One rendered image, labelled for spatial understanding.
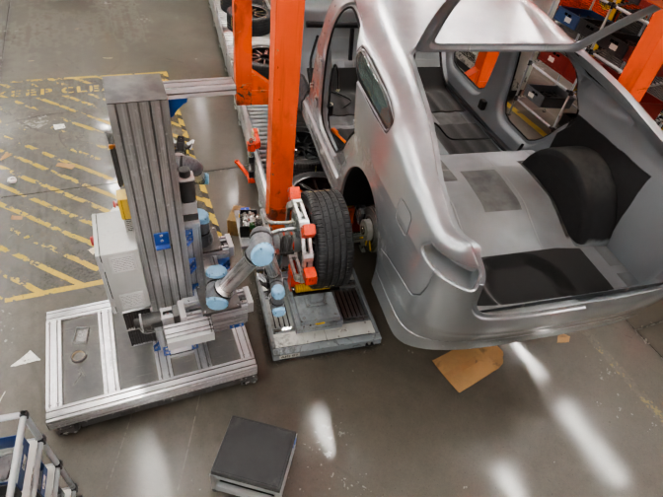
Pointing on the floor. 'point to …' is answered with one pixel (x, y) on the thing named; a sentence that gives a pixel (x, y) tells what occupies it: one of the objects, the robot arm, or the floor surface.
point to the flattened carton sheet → (469, 365)
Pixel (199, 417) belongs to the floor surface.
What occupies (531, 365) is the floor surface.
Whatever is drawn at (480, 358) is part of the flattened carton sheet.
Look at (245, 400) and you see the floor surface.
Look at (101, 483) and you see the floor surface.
